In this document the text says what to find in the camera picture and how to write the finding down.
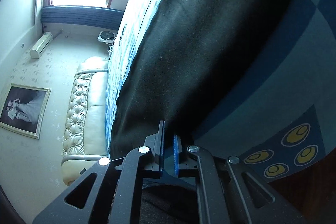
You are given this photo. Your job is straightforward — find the framed black-and-white picture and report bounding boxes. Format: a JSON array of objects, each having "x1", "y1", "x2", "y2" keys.
[{"x1": 0, "y1": 83, "x2": 51, "y2": 140}]

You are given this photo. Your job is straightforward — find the black pants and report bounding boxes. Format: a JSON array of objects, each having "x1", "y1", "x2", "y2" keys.
[{"x1": 108, "y1": 0, "x2": 309, "y2": 161}]

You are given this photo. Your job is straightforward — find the cream tufted leather headboard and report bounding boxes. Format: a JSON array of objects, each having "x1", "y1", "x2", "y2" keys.
[{"x1": 62, "y1": 56, "x2": 110, "y2": 186}]

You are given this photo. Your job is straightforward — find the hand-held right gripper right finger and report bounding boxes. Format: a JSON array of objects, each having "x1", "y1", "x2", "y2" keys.
[{"x1": 172, "y1": 133, "x2": 307, "y2": 224}]

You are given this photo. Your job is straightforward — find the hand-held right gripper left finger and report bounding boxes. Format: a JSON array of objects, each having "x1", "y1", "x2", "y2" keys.
[{"x1": 31, "y1": 120, "x2": 166, "y2": 224}]

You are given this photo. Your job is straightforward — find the white wall air conditioner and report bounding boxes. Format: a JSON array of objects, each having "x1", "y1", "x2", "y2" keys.
[{"x1": 30, "y1": 32, "x2": 54, "y2": 59}]

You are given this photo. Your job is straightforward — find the white cable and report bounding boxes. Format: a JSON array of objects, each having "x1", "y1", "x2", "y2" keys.
[{"x1": 106, "y1": 38, "x2": 117, "y2": 54}]

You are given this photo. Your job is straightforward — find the blue printed bedsheet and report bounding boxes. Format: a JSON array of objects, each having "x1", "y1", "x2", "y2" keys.
[{"x1": 105, "y1": 0, "x2": 335, "y2": 184}]

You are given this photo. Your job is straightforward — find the dark blue curtain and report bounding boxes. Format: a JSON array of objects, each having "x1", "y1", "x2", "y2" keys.
[{"x1": 41, "y1": 5, "x2": 125, "y2": 30}]

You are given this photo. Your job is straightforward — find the small white fan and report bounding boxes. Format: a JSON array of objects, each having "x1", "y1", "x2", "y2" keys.
[{"x1": 98, "y1": 30, "x2": 116, "y2": 44}]

